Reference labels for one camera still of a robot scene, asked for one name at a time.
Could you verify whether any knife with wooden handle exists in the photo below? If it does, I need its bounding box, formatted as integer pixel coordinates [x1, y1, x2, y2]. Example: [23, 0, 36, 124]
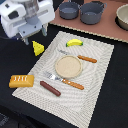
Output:
[58, 49, 97, 63]

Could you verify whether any round beige plate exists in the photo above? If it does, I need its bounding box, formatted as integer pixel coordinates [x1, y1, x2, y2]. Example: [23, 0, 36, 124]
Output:
[55, 55, 82, 79]

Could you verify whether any left grey pot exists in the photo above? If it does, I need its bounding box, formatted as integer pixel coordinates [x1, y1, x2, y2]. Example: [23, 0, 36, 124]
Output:
[59, 2, 79, 20]

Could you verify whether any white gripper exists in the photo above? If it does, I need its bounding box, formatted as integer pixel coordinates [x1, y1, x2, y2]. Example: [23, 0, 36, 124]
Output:
[0, 0, 55, 45]

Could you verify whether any grey pot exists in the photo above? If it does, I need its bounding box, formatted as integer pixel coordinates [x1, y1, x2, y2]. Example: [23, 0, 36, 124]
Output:
[59, 2, 79, 20]
[80, 1, 105, 25]

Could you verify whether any brown sausage toy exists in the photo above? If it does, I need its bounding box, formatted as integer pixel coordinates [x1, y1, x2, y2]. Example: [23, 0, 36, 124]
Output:
[40, 81, 61, 96]

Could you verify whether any yellow banana toy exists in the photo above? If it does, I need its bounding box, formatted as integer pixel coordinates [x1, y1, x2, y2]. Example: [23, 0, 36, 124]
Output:
[66, 39, 83, 47]

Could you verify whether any fork with wooden handle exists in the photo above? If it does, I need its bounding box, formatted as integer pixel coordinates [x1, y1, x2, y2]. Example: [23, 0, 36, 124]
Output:
[44, 71, 84, 90]

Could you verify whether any woven grey placemat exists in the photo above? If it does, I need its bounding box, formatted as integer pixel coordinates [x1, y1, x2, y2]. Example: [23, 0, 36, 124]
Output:
[12, 31, 114, 128]

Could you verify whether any right grey pot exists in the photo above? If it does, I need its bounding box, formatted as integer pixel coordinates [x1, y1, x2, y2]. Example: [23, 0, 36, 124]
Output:
[80, 1, 105, 25]

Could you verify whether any yellow cheese wedge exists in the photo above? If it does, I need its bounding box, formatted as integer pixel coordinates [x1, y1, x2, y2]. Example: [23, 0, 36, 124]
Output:
[33, 41, 44, 56]

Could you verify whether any orange bread loaf toy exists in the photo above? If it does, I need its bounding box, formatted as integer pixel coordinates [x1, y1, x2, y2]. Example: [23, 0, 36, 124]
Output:
[9, 75, 34, 88]

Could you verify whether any beige bowl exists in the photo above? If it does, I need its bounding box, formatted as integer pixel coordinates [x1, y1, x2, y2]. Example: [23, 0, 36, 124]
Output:
[116, 4, 128, 30]

